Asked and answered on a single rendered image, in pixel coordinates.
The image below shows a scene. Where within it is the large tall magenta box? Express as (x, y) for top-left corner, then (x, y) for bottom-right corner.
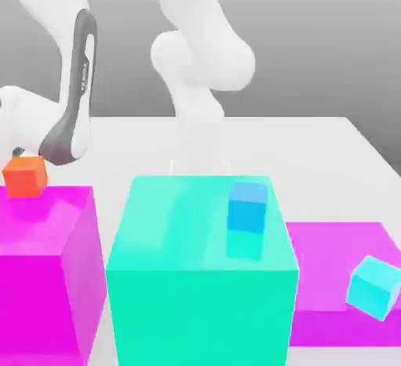
(0, 185), (108, 366)

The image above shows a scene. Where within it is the small orange cube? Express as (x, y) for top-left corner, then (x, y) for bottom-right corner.
(2, 155), (49, 198)

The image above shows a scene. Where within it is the large flat magenta box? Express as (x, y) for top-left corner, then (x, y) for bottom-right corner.
(285, 221), (401, 348)

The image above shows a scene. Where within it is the small blue cube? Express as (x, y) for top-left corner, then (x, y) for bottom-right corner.
(226, 181), (269, 235)

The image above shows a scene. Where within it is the small cyan cube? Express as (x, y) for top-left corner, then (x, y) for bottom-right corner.
(345, 254), (401, 323)

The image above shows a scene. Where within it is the large teal box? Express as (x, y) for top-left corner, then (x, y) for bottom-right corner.
(105, 175), (301, 366)

